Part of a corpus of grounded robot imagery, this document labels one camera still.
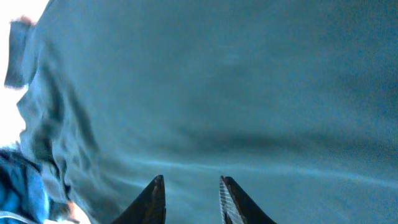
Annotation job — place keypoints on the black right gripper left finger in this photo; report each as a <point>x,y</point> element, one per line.
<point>149,207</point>

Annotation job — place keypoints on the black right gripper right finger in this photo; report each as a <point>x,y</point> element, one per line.
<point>237,207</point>

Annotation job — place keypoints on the black polo shirt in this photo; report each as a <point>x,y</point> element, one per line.
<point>296,100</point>

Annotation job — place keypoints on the blue polo shirt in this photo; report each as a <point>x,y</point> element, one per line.
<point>23,197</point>

